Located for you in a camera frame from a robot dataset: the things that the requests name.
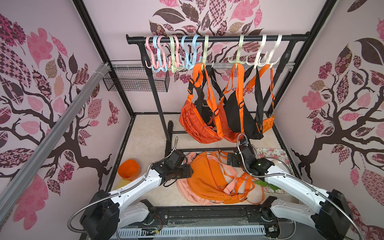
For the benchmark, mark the dark orange waist bag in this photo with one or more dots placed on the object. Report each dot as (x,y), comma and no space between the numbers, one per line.
(191,119)

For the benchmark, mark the pink hook middle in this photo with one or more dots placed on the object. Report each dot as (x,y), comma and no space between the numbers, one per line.
(178,64)

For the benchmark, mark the white artificial flower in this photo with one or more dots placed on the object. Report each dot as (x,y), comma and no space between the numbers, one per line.
(267,187)

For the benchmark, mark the green hook right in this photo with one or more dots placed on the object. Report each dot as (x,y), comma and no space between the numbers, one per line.
(237,60)

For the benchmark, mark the green hook middle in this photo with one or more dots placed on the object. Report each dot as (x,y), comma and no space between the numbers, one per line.
(205,50)

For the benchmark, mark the grey aluminium beam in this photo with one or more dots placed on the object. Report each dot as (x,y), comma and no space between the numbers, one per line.
(25,175)

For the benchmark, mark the black sling bag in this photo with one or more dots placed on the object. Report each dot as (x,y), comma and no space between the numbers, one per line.
(251,131)

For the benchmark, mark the pink hook far left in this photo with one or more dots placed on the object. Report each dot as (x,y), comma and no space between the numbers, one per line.
(154,63)

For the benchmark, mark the green hook left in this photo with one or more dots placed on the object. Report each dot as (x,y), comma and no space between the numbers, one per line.
(173,51)

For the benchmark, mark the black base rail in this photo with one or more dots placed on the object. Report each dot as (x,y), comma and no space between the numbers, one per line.
(192,214)

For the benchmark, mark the blue hook left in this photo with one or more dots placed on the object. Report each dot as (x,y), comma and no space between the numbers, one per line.
(162,64)

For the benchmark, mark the orange plastic bowl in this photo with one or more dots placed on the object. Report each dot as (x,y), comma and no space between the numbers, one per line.
(129,170)

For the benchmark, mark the black wire basket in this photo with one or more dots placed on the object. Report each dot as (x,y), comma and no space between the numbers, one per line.
(135,79)

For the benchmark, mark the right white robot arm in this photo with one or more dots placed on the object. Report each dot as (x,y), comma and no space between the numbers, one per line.
(327,212)

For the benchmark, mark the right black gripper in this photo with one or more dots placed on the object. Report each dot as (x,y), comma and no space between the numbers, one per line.
(235,159)

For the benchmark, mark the orange sling bag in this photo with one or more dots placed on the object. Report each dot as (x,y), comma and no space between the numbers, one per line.
(255,85)

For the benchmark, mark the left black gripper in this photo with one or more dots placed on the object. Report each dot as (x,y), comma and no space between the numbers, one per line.
(188,174)

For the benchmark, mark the black clothes rack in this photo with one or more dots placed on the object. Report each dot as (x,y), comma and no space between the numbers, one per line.
(292,39)

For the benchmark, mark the orange zip waist bag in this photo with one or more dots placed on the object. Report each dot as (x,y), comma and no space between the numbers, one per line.
(232,106)

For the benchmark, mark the pink hook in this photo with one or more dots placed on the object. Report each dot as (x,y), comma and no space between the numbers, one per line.
(154,63)
(178,64)

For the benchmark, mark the white slotted cable duct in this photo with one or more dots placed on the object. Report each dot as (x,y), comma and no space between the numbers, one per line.
(186,232)

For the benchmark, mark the white hook left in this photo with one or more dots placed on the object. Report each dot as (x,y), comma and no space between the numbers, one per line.
(257,61)

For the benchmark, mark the orange bags pile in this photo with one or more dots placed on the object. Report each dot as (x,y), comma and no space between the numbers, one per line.
(214,182)

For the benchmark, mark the floral cloth mat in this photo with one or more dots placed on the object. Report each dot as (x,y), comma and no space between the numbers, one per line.
(278,154)

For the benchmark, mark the green hook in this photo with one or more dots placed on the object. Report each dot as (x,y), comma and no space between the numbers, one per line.
(205,50)
(173,51)
(237,60)

